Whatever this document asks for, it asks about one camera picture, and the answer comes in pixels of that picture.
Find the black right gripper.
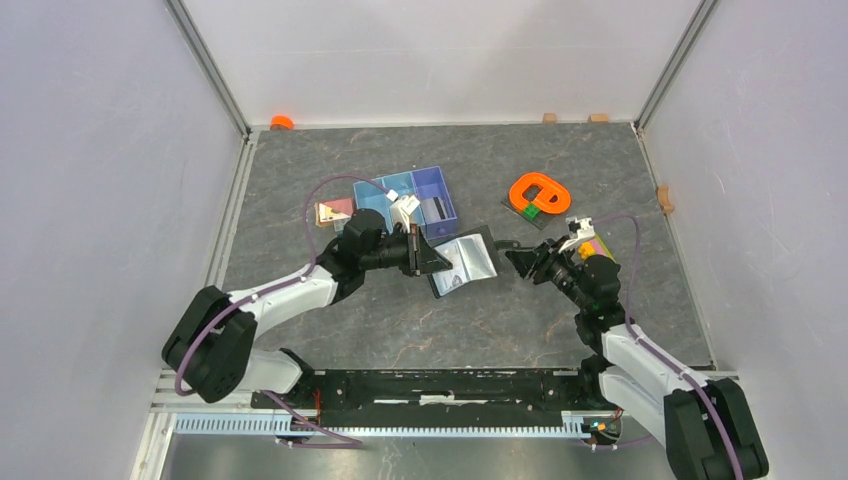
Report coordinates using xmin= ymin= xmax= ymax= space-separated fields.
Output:
xmin=504 ymin=235 xmax=590 ymax=311

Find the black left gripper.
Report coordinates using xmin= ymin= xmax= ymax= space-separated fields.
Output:
xmin=361 ymin=223 xmax=452 ymax=277

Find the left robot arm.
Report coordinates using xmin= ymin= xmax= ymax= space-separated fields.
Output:
xmin=161 ymin=209 xmax=452 ymax=408

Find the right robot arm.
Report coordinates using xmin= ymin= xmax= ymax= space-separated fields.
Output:
xmin=504 ymin=239 xmax=770 ymax=479

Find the blue three-compartment tray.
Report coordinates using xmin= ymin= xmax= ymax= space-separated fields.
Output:
xmin=353 ymin=166 xmax=459 ymax=240

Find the multicolour brick stack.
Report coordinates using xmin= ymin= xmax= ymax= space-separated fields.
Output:
xmin=577 ymin=235 xmax=614 ymax=260

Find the pink and orange block toy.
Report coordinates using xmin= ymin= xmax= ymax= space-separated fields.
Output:
xmin=314 ymin=197 xmax=355 ymax=231

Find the wooden arch piece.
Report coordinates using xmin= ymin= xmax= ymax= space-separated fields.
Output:
xmin=656 ymin=185 xmax=675 ymax=215

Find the orange round cap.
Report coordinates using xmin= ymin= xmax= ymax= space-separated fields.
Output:
xmin=269 ymin=115 xmax=294 ymax=131

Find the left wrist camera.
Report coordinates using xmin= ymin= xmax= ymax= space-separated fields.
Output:
xmin=386 ymin=189 xmax=420 ymax=233

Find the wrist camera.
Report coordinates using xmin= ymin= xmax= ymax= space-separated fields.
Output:
xmin=559 ymin=217 xmax=595 ymax=253
xmin=386 ymin=189 xmax=420 ymax=233

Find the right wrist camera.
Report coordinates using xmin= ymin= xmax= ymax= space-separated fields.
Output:
xmin=559 ymin=217 xmax=595 ymax=253

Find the orange oval ring toy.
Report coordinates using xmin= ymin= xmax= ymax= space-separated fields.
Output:
xmin=507 ymin=172 xmax=572 ymax=215

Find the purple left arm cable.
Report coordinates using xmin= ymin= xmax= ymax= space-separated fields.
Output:
xmin=173 ymin=174 xmax=399 ymax=449

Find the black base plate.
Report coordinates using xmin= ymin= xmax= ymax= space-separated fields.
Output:
xmin=281 ymin=368 xmax=618 ymax=428

